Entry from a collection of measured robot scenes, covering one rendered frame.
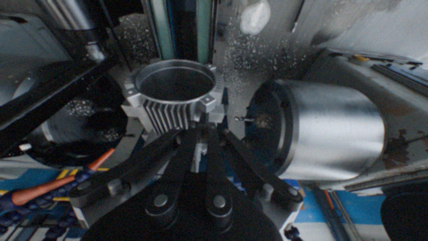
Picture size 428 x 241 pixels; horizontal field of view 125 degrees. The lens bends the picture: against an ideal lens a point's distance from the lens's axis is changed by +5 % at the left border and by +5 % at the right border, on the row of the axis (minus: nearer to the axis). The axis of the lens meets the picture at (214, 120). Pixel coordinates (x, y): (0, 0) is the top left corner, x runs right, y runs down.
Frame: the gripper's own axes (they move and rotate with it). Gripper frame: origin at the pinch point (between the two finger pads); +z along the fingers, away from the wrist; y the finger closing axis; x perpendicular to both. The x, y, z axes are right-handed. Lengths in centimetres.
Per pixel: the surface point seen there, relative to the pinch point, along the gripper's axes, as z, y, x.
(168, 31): 13.2, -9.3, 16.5
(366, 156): -1.7, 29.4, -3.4
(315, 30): 22.5, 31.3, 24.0
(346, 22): 21, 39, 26
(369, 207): 208, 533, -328
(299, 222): 248, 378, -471
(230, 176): 7.1, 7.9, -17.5
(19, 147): -1.6, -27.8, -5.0
